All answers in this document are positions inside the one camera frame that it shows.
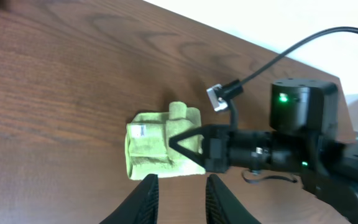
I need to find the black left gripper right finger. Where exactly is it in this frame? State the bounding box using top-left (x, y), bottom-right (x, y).
top-left (205, 174), bottom-right (260, 224)

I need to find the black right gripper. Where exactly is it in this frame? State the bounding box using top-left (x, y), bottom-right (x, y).
top-left (168, 124), bottom-right (229, 173)

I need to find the green microfiber cloth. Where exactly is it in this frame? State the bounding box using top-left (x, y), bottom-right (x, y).
top-left (125, 101), bottom-right (206, 180)

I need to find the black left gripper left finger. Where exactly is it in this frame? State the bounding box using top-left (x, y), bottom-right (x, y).
top-left (100, 174), bottom-right (159, 224)

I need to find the white cloth label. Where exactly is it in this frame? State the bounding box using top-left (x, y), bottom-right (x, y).
top-left (131, 124), bottom-right (146, 138)

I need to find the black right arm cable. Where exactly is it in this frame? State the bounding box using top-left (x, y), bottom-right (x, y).
top-left (239, 26), bottom-right (358, 86)

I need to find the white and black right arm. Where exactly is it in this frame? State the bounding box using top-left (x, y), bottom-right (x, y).
top-left (168, 78), bottom-right (358, 223)

